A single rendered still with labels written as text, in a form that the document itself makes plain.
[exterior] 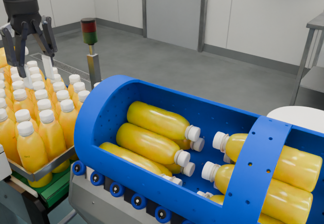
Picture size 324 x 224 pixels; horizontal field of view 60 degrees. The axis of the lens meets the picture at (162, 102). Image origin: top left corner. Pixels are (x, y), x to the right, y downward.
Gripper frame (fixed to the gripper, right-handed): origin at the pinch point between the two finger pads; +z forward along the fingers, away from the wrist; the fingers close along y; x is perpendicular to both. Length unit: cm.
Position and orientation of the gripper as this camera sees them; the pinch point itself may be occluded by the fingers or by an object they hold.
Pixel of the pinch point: (37, 73)
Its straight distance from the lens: 84.8
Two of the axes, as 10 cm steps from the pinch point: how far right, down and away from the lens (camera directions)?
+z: -0.1, 8.6, 5.1
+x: -8.4, -2.8, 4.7
